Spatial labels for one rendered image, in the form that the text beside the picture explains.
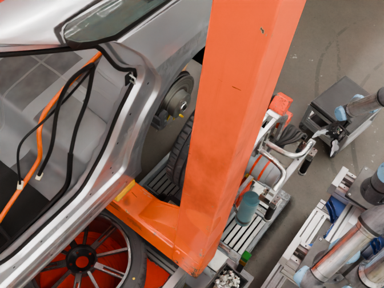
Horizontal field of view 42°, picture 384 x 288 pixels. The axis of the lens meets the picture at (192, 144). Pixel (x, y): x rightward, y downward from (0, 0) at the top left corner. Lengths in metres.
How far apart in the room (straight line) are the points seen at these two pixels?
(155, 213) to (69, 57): 0.89
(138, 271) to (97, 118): 0.79
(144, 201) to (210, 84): 1.28
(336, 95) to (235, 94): 2.35
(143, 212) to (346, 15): 2.96
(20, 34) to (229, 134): 0.65
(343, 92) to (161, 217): 1.79
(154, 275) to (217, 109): 1.58
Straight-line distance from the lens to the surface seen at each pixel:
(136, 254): 2.58
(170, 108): 2.58
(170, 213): 2.36
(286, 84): 4.00
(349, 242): 1.88
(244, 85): 1.24
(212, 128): 1.45
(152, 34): 1.83
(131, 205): 2.50
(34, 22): 1.53
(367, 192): 2.57
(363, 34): 4.65
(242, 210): 2.57
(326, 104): 3.51
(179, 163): 2.30
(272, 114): 2.33
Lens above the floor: 2.92
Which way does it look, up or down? 56 degrees down
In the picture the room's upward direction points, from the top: 9 degrees clockwise
